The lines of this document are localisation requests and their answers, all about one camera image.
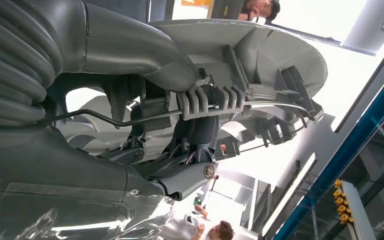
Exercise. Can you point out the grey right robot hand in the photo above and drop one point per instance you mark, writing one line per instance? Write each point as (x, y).
(62, 185)

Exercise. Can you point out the person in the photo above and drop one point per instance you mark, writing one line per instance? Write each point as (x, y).
(225, 232)
(261, 8)

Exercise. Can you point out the ceiling light strip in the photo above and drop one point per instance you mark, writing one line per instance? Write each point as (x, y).
(288, 198)

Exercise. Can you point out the yellow knob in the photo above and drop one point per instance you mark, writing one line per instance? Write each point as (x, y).
(345, 218)
(341, 209)
(337, 183)
(339, 201)
(337, 193)

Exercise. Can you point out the white panel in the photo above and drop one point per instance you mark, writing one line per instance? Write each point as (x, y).
(361, 215)

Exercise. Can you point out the blue steel beam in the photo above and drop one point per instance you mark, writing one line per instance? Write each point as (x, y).
(361, 132)

